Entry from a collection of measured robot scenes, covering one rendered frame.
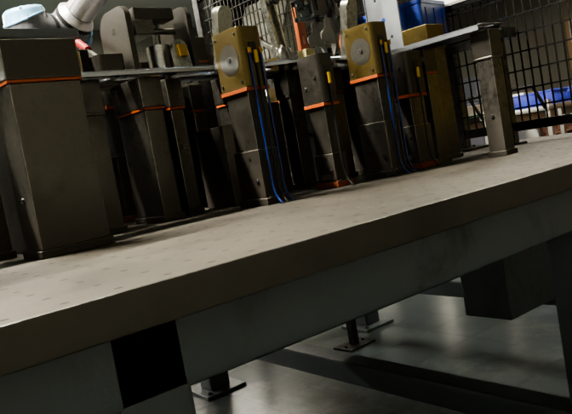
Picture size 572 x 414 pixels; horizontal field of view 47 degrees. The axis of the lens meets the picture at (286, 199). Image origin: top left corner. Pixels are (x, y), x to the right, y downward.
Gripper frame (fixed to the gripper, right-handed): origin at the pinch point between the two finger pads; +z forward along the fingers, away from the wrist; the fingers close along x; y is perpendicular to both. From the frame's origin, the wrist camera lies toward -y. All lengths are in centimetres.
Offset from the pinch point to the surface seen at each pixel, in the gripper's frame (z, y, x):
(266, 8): -15.9, 0.0, -19.8
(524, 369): 108, -45, 6
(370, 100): 13.9, 9.3, 16.3
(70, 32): -18, 52, -32
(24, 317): 21, 109, 60
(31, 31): -20, 61, -32
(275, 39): -7.4, 0.9, -18.5
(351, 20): -4.6, 5.1, 12.7
